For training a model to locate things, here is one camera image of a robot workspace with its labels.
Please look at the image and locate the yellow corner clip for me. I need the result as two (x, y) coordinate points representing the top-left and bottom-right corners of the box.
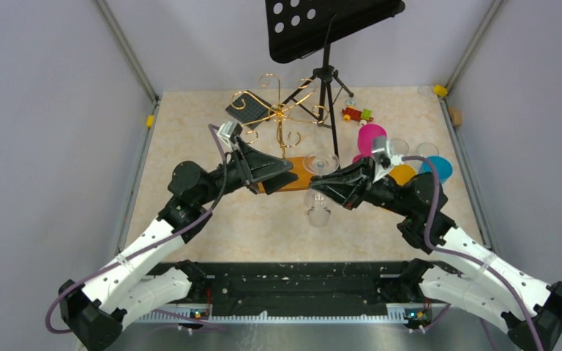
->
(432, 85), (449, 98)

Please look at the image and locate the black music stand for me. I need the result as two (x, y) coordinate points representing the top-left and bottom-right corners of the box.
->
(264, 0), (406, 161)

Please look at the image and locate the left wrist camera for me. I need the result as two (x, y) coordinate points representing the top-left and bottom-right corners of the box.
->
(217, 121), (243, 146)

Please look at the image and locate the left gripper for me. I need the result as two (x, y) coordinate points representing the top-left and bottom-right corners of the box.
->
(197, 135), (299, 205)

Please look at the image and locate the blue plastic wine glass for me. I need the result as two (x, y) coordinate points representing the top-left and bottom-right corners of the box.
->
(418, 156), (454, 184)

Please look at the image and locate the brown wooden block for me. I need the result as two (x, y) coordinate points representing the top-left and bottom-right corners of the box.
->
(448, 107), (463, 128)

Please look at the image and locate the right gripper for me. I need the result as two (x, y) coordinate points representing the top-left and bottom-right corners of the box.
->
(310, 156), (414, 217)

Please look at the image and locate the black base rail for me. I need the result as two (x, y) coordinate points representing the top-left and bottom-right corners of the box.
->
(142, 262), (434, 328)

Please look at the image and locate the clear back wine glass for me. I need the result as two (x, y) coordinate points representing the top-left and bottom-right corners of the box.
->
(302, 153), (340, 229)

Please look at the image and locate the gold wine glass rack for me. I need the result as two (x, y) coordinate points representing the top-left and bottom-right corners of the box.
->
(230, 73), (330, 192)

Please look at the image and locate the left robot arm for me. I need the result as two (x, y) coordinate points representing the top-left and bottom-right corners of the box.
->
(59, 139), (298, 350)

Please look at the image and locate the colourful toy train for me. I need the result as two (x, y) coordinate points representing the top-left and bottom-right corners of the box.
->
(342, 106), (374, 127)

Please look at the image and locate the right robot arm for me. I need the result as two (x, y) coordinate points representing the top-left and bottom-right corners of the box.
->
(310, 155), (562, 350)

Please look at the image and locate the pink plastic wine glass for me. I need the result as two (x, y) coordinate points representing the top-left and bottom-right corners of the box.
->
(352, 123), (388, 163)

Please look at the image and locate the black mesh pad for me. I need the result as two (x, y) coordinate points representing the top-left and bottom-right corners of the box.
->
(225, 91), (271, 130)

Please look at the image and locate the yellow plastic wine glass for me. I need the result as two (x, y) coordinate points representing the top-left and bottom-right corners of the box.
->
(389, 164), (416, 186)

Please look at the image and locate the clear wine glass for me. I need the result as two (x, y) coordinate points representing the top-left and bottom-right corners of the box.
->
(302, 153), (340, 229)
(416, 142), (440, 157)
(389, 138), (410, 156)

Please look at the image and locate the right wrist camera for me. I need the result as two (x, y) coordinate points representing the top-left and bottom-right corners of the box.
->
(372, 135), (404, 183)

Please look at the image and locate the clear front wine glass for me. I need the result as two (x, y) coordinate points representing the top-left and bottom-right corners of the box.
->
(389, 138), (410, 156)

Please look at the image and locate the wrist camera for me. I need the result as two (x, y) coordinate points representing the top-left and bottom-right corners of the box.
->
(217, 121), (243, 146)
(372, 135), (404, 183)

